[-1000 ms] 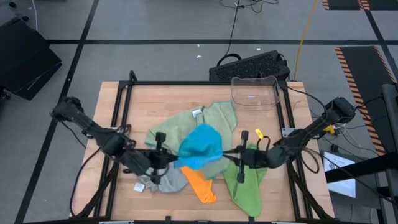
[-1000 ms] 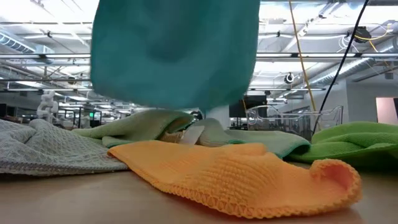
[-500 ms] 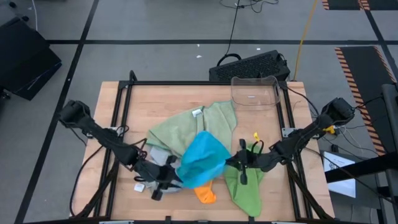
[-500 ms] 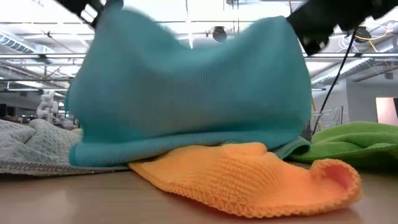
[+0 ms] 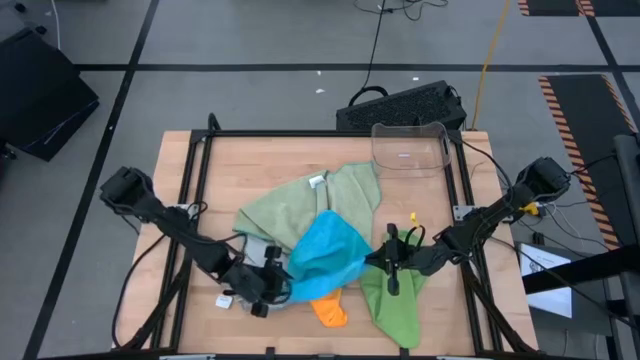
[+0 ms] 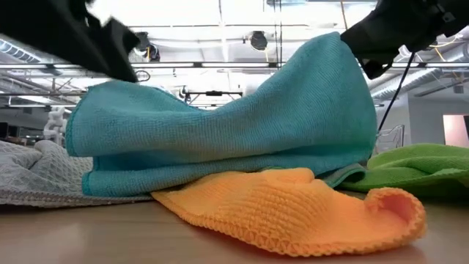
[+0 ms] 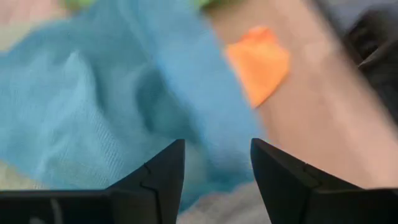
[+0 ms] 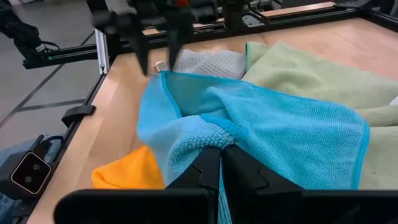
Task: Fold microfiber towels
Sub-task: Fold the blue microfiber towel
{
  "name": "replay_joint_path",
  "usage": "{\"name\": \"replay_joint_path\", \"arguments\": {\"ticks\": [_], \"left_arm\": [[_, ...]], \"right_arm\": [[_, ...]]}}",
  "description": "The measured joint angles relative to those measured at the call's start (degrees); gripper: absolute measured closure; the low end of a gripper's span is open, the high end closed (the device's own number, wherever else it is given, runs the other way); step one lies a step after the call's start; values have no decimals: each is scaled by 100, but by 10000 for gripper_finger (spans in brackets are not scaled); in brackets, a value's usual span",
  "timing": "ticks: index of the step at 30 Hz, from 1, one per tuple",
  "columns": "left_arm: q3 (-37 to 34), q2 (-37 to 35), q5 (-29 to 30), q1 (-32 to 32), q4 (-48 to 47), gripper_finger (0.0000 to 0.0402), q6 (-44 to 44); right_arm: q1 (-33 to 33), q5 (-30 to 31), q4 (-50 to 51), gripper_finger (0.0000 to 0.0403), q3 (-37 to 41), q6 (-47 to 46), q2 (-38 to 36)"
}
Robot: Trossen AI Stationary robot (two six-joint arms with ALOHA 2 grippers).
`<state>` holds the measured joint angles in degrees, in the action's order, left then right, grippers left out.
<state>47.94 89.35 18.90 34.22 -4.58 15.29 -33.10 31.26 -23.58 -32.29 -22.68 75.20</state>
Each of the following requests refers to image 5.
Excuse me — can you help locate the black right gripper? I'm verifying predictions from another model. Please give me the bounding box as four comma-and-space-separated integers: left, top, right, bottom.
364, 223, 439, 296

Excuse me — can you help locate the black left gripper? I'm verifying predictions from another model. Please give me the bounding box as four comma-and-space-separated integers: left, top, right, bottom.
222, 244, 294, 319

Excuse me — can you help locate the grey microfiber towel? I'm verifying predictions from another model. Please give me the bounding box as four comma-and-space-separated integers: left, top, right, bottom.
234, 233, 291, 314

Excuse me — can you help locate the blue microfiber towel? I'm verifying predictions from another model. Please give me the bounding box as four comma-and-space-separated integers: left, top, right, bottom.
287, 209, 374, 304

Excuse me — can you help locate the sage green microfiber towel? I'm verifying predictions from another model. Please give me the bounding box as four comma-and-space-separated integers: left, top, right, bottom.
233, 172, 329, 251

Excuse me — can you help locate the bright green microfiber towel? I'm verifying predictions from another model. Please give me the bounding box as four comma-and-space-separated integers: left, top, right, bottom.
359, 264, 430, 350

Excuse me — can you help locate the orange microfiber towel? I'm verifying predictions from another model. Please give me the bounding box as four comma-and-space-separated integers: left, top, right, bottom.
309, 288, 349, 329

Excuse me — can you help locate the clear plastic bin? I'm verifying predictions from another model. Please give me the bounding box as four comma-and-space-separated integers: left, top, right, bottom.
370, 121, 453, 180

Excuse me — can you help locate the black perforated box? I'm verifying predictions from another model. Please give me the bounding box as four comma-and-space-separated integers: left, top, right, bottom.
335, 79, 468, 132

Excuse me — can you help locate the black bar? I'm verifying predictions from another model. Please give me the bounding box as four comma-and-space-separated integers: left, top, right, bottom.
522, 244, 640, 295

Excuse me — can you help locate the black hazard-striped floor mat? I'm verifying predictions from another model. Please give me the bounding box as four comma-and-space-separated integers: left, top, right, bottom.
518, 0, 640, 18
538, 73, 640, 251

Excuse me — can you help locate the black case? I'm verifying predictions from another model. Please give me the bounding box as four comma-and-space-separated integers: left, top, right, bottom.
0, 27, 100, 162

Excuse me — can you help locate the black metal table frame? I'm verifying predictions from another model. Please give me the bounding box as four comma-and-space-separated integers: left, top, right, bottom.
112, 113, 539, 360

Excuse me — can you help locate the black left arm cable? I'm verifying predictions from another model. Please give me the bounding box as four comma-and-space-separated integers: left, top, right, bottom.
112, 233, 169, 347

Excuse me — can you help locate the black floor cable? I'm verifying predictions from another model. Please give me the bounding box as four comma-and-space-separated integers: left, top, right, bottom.
348, 0, 450, 107

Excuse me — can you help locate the yellow cable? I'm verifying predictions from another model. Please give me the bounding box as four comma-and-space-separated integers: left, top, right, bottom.
469, 0, 512, 131

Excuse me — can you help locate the black post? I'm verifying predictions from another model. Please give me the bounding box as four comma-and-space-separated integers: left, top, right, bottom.
613, 133, 640, 360

